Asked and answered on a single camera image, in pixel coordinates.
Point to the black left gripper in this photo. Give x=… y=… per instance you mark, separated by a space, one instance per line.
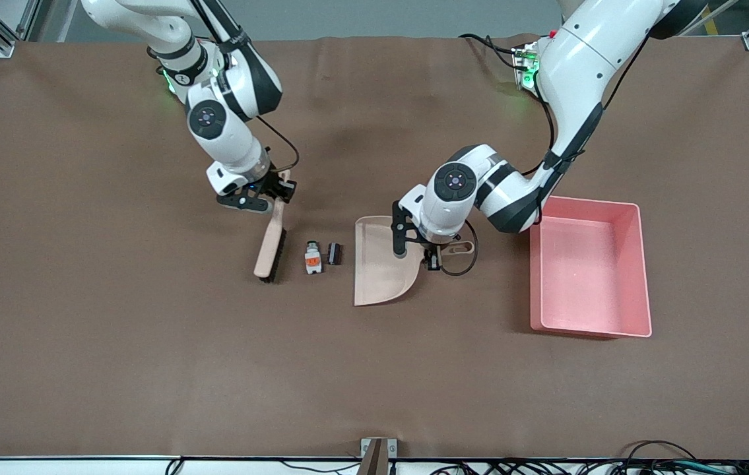
x=431 y=254

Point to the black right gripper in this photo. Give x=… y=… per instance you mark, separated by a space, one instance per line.
x=274 y=187

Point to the beige plastic dustpan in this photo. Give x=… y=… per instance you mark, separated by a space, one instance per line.
x=377 y=270

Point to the dark cylindrical capacitor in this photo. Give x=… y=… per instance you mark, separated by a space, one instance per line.
x=334 y=254

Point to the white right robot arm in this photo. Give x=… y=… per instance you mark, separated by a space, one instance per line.
x=229 y=138

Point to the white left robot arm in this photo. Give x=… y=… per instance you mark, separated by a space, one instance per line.
x=579 y=59

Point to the pink plastic bin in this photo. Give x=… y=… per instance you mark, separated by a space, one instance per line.
x=588 y=270

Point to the brown table mat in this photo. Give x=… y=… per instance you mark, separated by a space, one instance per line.
x=150 y=363

